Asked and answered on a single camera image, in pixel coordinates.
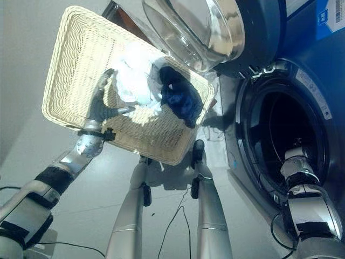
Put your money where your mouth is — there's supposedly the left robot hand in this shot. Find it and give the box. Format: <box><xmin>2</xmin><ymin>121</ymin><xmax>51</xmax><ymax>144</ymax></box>
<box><xmin>85</xmin><ymin>68</ymin><xmax>135</xmax><ymax>125</ymax></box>

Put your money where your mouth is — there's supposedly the white garment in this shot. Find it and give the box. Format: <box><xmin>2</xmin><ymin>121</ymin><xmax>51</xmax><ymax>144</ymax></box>
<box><xmin>111</xmin><ymin>40</ymin><xmax>165</xmax><ymax>117</ymax></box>

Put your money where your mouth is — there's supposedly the washing machine glass door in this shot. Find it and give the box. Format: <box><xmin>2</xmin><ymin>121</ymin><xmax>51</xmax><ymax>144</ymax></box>
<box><xmin>142</xmin><ymin>0</ymin><xmax>245</xmax><ymax>73</ymax></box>

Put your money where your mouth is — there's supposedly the dark blue washing machine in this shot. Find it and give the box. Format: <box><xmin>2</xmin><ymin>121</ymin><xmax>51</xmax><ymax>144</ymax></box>
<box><xmin>214</xmin><ymin>0</ymin><xmax>345</xmax><ymax>243</ymax></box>

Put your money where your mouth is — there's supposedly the cream wicker laundry basket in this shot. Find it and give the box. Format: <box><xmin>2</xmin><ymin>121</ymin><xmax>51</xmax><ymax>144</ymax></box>
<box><xmin>42</xmin><ymin>5</ymin><xmax>216</xmax><ymax>166</ymax></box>

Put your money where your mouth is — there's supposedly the dark navy garment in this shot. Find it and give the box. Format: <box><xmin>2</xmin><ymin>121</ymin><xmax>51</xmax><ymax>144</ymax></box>
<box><xmin>158</xmin><ymin>65</ymin><xmax>203</xmax><ymax>129</ymax></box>

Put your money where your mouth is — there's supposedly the left silver robot leg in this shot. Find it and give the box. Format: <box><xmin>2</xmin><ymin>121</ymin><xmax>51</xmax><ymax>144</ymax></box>
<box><xmin>105</xmin><ymin>156</ymin><xmax>151</xmax><ymax>259</ymax></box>

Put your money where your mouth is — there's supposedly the silver robot leg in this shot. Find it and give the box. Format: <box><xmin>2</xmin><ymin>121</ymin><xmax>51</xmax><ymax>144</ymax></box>
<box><xmin>105</xmin><ymin>156</ymin><xmax>151</xmax><ymax>259</ymax></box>
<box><xmin>190</xmin><ymin>139</ymin><xmax>233</xmax><ymax>259</ymax></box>

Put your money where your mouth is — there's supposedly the right silver robot leg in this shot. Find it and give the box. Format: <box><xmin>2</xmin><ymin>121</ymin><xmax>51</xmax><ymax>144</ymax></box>
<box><xmin>190</xmin><ymin>139</ymin><xmax>233</xmax><ymax>259</ymax></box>

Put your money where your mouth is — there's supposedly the thin black floor cable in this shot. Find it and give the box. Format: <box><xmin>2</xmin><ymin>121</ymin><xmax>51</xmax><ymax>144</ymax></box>
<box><xmin>155</xmin><ymin>188</ymin><xmax>192</xmax><ymax>259</ymax></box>

